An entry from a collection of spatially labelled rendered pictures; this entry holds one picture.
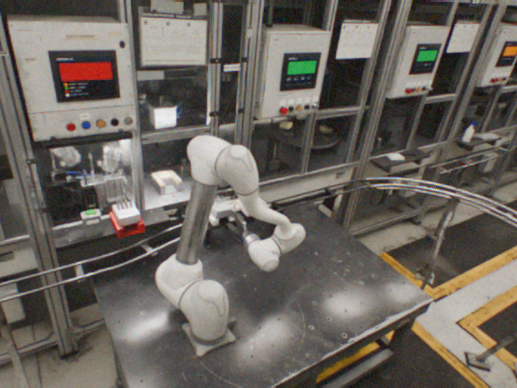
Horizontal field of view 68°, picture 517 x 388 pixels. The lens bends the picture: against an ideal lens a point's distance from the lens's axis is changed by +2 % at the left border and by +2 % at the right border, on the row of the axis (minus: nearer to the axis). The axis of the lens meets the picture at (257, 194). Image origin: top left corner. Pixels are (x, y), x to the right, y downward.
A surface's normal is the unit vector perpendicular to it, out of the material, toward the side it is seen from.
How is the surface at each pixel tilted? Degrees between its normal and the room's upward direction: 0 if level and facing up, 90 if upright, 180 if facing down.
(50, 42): 90
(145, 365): 0
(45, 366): 0
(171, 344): 0
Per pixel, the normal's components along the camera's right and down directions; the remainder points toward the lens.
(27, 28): 0.52, 0.49
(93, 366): 0.09, -0.85
